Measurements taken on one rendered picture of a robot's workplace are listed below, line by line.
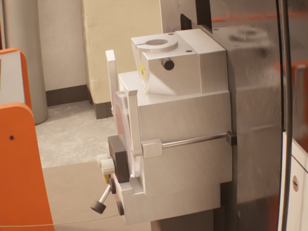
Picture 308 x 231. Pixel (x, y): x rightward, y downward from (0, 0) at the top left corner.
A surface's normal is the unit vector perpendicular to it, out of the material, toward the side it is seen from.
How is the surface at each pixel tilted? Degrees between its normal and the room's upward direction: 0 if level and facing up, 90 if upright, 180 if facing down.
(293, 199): 90
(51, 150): 0
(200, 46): 0
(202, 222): 90
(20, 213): 90
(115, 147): 0
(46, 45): 90
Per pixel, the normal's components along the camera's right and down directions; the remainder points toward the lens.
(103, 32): 0.22, 0.35
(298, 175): -0.97, 0.15
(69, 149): -0.07, -0.93
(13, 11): -0.17, 0.38
